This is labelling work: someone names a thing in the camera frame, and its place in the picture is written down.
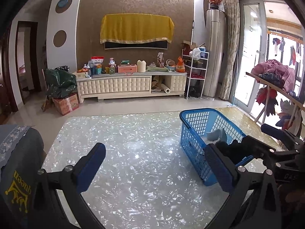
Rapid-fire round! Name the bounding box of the red printed cardboard box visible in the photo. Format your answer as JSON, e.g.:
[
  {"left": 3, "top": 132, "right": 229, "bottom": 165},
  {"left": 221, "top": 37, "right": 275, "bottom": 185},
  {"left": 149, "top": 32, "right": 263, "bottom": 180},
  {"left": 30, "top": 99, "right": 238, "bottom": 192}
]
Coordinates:
[{"left": 52, "top": 93, "right": 79, "bottom": 116}]

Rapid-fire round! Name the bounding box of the silver standing air conditioner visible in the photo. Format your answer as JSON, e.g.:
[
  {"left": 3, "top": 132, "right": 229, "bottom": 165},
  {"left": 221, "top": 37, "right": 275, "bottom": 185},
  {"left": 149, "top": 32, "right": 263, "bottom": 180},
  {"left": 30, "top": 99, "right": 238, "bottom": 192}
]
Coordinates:
[{"left": 202, "top": 9, "right": 225, "bottom": 100}]

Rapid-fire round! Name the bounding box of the blue plastic laundry basket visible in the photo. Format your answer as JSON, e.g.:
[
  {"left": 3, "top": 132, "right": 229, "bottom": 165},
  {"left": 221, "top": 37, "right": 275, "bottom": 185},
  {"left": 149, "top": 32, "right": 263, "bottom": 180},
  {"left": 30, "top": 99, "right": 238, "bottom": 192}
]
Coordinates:
[{"left": 179, "top": 108, "right": 245, "bottom": 186}]

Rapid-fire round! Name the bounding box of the cream candle-shaped lamp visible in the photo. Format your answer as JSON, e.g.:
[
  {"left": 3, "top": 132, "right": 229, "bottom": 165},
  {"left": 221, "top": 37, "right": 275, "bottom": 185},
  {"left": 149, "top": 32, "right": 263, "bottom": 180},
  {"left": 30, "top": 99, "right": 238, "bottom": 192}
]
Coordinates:
[{"left": 136, "top": 60, "right": 146, "bottom": 73}]

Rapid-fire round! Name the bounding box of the light blue cloth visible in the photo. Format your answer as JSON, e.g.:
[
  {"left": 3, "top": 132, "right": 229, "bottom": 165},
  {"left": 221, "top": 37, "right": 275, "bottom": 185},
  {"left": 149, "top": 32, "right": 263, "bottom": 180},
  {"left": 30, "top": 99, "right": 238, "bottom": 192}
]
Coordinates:
[{"left": 206, "top": 128, "right": 227, "bottom": 143}]

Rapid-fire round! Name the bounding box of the white metal shelf rack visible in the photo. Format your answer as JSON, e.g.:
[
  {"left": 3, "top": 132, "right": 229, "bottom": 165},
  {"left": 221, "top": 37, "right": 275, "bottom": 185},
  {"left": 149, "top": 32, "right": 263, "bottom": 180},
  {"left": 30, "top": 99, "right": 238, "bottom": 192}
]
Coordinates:
[{"left": 182, "top": 47, "right": 209, "bottom": 99}]

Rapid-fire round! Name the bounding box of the orange bottle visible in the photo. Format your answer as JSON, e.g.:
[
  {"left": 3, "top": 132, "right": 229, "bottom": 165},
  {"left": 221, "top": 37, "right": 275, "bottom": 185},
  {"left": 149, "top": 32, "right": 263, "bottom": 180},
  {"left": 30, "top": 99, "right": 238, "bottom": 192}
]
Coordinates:
[{"left": 176, "top": 56, "right": 185, "bottom": 73}]

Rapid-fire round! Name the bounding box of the black wall television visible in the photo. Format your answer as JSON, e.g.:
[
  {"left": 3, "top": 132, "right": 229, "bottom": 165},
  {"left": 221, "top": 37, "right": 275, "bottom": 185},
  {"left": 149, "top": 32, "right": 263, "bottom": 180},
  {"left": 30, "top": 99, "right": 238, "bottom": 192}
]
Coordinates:
[{"left": 104, "top": 41, "right": 169, "bottom": 50}]

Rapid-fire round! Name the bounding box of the pink storage box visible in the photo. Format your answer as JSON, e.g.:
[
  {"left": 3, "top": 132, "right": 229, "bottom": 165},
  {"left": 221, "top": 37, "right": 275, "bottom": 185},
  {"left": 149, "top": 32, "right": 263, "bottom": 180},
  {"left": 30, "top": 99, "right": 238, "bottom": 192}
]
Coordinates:
[{"left": 118, "top": 65, "right": 137, "bottom": 74}]

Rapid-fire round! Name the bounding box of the white paper roll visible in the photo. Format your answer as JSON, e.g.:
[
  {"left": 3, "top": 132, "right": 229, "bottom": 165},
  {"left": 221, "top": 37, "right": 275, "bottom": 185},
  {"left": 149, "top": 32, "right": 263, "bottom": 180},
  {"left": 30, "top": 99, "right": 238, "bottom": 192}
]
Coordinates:
[{"left": 160, "top": 83, "right": 171, "bottom": 94}]

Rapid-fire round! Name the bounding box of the pink clothes pile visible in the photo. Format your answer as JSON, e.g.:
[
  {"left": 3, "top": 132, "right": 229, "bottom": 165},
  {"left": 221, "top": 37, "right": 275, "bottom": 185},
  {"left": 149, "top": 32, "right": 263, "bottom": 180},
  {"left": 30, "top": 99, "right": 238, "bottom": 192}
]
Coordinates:
[{"left": 251, "top": 60, "right": 295, "bottom": 92}]

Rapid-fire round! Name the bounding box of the wooden clothes drying rack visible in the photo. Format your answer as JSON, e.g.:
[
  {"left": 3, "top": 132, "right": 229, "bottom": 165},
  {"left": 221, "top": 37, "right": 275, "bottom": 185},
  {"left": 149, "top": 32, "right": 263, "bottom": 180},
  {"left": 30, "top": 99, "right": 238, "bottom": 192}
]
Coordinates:
[{"left": 246, "top": 72, "right": 305, "bottom": 137}]

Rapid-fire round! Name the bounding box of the person's right hand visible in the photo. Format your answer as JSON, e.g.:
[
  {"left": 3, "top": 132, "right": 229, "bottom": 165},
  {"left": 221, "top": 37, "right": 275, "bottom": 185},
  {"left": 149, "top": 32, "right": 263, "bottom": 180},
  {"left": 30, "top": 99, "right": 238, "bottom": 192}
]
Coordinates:
[{"left": 278, "top": 184, "right": 304, "bottom": 204}]

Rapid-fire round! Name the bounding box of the green plastic bag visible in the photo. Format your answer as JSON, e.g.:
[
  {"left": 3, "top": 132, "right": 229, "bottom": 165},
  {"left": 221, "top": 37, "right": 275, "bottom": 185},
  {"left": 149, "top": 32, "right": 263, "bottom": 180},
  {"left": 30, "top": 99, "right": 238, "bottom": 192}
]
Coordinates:
[{"left": 44, "top": 69, "right": 77, "bottom": 99}]

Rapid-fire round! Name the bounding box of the cream tufted TV cabinet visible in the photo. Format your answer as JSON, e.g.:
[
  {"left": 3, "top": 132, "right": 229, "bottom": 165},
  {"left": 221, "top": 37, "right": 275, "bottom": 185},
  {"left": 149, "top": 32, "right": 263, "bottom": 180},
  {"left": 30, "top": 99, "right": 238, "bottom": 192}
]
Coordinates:
[{"left": 77, "top": 71, "right": 187, "bottom": 103}]

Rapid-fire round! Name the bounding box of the round blue wall decoration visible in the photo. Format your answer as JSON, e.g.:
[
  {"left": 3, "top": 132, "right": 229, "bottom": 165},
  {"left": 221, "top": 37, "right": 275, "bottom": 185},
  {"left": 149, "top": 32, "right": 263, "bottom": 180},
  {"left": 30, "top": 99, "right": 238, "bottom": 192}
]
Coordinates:
[{"left": 55, "top": 0, "right": 72, "bottom": 14}]

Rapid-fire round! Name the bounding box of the patterned beige curtain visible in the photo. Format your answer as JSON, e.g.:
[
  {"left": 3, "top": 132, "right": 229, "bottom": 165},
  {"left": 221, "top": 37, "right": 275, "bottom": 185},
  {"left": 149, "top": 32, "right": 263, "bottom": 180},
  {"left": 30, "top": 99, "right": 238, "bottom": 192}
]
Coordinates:
[{"left": 219, "top": 0, "right": 240, "bottom": 100}]

